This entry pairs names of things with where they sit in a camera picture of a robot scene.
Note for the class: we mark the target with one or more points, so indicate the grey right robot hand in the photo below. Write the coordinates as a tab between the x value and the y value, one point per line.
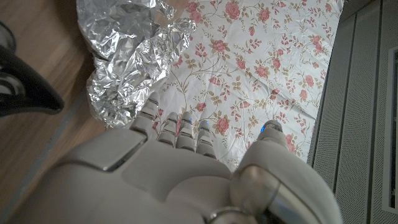
155	180

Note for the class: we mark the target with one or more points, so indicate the large crumpled aluminum foil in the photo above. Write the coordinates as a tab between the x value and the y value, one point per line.
130	53

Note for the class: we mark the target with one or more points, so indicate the floral backdrop cloth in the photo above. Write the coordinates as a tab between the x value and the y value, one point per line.
255	62

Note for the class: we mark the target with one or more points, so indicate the black tambourine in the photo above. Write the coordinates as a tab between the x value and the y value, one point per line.
25	90

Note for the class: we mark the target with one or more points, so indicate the white framed ceiling fixture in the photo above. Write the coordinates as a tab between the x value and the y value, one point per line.
388	130

